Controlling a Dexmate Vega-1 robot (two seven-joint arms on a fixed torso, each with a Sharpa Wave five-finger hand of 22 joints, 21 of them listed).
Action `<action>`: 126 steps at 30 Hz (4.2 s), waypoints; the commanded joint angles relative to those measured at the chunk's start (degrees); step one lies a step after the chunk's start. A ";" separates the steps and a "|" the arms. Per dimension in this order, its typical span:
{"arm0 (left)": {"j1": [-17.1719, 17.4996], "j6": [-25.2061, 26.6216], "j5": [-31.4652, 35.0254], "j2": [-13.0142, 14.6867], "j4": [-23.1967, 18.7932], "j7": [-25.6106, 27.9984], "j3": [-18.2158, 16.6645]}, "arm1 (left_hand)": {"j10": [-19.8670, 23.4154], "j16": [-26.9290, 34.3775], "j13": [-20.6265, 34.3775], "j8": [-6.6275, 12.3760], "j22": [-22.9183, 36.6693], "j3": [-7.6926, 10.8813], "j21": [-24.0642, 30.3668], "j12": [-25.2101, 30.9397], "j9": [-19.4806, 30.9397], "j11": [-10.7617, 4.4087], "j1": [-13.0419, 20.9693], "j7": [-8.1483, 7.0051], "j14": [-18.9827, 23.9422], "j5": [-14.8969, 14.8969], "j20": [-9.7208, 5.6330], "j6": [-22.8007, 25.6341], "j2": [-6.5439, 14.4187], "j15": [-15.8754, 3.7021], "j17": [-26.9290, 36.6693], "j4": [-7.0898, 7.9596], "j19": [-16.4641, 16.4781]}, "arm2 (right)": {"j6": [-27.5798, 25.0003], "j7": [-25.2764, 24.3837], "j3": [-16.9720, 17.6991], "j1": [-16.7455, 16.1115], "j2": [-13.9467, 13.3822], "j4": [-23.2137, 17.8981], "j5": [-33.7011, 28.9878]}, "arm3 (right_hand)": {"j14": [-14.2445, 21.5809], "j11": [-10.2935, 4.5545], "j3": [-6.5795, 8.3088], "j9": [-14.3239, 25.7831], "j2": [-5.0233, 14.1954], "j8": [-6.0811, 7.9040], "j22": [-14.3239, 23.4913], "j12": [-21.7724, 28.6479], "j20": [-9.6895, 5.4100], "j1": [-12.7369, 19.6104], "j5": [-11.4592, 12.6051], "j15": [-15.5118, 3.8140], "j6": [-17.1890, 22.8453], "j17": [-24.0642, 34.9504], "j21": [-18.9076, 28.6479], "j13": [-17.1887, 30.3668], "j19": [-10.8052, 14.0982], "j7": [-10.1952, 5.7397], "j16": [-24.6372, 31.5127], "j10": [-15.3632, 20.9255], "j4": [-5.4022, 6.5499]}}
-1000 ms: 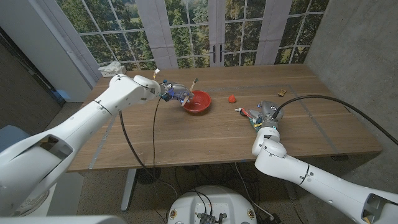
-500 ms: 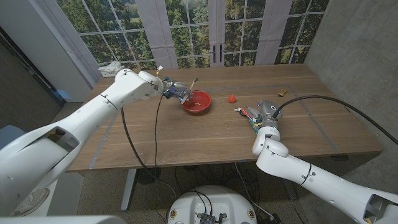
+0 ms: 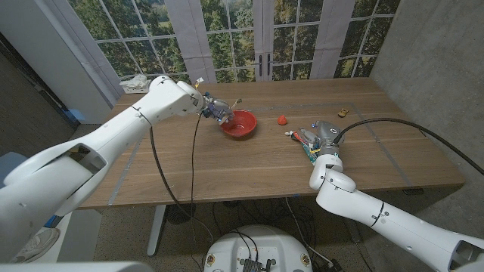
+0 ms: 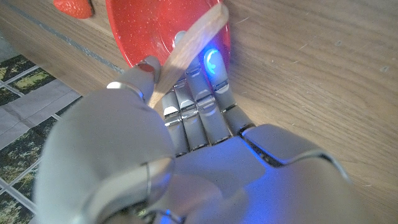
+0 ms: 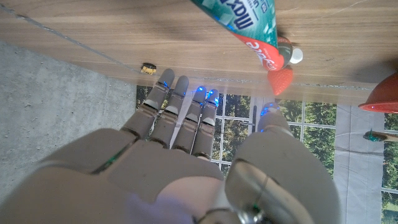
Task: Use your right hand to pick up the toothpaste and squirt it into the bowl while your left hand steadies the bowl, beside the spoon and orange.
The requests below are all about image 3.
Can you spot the toothpaste tube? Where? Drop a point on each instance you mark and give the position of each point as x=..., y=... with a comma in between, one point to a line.
x=302, y=141

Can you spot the blue foot pedal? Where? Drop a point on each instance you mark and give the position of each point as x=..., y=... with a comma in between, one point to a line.
x=51, y=221

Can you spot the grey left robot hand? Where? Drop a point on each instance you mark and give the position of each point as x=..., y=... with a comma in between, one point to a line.
x=219, y=109

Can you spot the white table leg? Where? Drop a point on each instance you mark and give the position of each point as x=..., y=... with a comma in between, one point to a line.
x=155, y=230

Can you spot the small yellow toy car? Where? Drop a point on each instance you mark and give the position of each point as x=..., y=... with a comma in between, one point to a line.
x=343, y=113

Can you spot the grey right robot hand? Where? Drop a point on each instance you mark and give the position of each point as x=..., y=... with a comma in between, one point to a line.
x=325, y=138

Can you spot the printed window backdrop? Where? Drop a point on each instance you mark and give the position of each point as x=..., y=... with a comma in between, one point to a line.
x=227, y=45

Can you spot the red bowl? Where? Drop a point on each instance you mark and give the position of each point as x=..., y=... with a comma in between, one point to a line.
x=242, y=124

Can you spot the red toy strawberry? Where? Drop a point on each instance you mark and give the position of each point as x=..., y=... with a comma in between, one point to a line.
x=282, y=120

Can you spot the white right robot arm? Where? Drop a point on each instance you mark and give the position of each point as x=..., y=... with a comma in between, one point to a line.
x=359, y=204

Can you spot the round black fan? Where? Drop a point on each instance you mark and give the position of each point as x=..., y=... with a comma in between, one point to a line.
x=180, y=213

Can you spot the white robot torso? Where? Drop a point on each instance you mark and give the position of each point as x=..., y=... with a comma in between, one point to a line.
x=257, y=245

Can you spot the white sneaker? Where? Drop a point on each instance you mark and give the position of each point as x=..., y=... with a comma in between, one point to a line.
x=36, y=245

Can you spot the crumpled white tissue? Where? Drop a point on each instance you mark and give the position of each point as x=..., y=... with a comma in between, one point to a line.
x=134, y=80

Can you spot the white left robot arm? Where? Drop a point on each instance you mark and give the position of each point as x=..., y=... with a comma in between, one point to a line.
x=113, y=136

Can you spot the blue bin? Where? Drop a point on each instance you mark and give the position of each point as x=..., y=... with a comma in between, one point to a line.
x=9, y=162

